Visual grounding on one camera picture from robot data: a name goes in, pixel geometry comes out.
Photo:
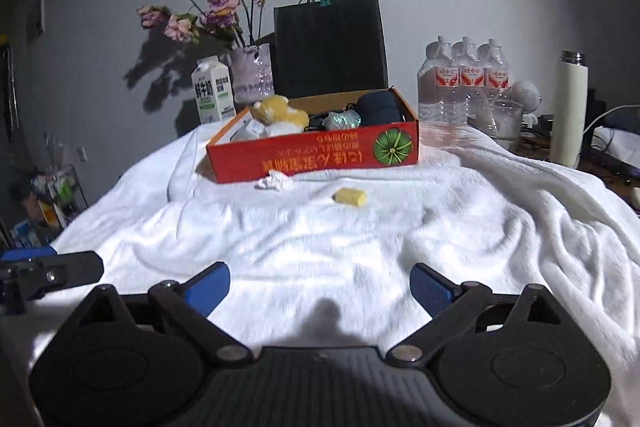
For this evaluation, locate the purple glass vase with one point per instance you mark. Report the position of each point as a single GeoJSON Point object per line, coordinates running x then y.
{"type": "Point", "coordinates": [252, 74]}

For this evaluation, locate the white thermos flask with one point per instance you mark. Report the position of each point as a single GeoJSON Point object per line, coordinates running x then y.
{"type": "Point", "coordinates": [567, 117]}

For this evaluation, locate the white fleece blanket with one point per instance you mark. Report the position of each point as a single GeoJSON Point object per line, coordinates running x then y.
{"type": "Point", "coordinates": [325, 247]}

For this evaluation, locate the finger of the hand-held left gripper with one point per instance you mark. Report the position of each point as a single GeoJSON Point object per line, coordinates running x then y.
{"type": "Point", "coordinates": [27, 254]}
{"type": "Point", "coordinates": [70, 272]}

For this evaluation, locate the yellow eraser block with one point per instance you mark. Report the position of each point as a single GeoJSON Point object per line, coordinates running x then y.
{"type": "Point", "coordinates": [350, 197]}

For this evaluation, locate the iridescent wrapped item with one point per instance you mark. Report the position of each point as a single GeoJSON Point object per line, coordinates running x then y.
{"type": "Point", "coordinates": [342, 121]}

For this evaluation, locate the black paper bag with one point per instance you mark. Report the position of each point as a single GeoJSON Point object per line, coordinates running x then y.
{"type": "Point", "coordinates": [330, 47]}

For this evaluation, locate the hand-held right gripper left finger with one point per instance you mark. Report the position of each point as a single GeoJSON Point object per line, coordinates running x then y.
{"type": "Point", "coordinates": [207, 289]}

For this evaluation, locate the yellow and white plush toy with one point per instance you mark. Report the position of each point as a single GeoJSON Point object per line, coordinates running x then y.
{"type": "Point", "coordinates": [277, 112]}

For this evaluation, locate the wall socket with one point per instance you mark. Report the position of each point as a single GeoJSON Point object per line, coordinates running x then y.
{"type": "Point", "coordinates": [35, 17]}

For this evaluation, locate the brown wooden desk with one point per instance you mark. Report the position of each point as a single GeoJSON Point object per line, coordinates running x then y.
{"type": "Point", "coordinates": [535, 152]}

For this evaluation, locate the white round gadget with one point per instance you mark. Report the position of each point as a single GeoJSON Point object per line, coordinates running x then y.
{"type": "Point", "coordinates": [527, 94]}

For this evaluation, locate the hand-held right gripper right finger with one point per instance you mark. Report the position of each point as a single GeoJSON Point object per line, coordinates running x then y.
{"type": "Point", "coordinates": [432, 289]}

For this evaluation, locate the crumpled white tissue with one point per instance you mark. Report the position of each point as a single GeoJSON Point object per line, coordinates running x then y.
{"type": "Point", "coordinates": [272, 182]}

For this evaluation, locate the dark blue zip pouch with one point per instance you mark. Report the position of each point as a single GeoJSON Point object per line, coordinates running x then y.
{"type": "Point", "coordinates": [380, 107]}

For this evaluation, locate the red cardboard box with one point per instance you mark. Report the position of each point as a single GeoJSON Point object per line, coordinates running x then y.
{"type": "Point", "coordinates": [310, 154]}

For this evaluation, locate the white milk carton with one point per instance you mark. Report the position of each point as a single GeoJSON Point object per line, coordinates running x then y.
{"type": "Point", "coordinates": [212, 92]}

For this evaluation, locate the clear glass beaker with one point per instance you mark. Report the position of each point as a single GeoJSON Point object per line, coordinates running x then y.
{"type": "Point", "coordinates": [502, 124]}

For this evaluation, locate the red label water bottle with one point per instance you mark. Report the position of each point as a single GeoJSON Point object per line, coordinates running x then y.
{"type": "Point", "coordinates": [437, 82]}
{"type": "Point", "coordinates": [468, 69]}
{"type": "Point", "coordinates": [495, 69]}

